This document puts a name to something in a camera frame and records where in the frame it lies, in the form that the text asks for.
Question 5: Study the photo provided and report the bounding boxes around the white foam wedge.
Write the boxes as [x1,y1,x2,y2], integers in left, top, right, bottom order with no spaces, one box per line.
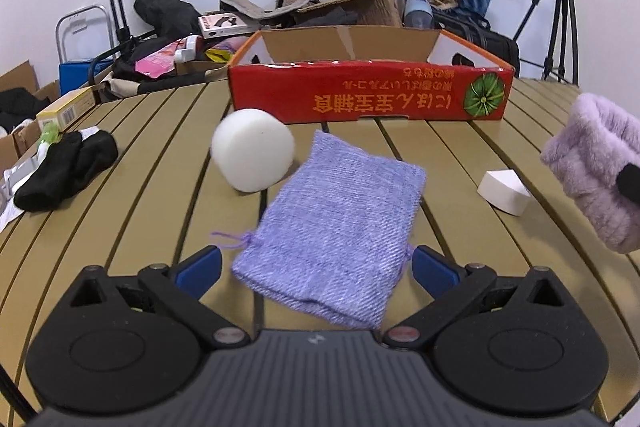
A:
[477,169,532,217]

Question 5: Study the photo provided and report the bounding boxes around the purple woven drawstring pouch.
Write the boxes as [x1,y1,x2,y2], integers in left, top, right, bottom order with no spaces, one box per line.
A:
[231,130,426,329]

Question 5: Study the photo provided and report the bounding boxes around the pink packaging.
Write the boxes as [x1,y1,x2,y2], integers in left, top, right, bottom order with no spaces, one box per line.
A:
[134,39,195,79]

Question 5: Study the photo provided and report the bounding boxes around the black socks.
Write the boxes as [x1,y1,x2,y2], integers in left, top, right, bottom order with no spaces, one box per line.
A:
[13,130,118,212]

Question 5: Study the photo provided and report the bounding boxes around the torn brown cardboard box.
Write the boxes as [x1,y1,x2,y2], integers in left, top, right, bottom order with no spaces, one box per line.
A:
[220,0,401,28]

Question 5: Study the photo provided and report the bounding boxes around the red cardboard fruit box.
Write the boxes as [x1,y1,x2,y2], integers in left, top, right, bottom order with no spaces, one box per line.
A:
[228,25,514,124]

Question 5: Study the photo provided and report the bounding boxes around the lilac fluffy cloth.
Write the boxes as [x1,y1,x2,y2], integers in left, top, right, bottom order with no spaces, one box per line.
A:
[540,93,639,254]

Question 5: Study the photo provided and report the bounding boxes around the black luggage bag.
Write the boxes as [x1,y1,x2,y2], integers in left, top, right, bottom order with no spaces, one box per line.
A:
[434,11,520,77]

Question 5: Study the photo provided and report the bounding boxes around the black clothing bundle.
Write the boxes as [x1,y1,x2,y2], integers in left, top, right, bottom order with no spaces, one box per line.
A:
[134,0,201,40]

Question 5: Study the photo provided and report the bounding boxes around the blue water bottle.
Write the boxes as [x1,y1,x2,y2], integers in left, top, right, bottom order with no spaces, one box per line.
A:
[404,0,435,29]

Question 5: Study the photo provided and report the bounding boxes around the yellow small carton box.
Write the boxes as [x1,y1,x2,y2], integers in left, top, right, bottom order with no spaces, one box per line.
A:
[37,87,96,132]

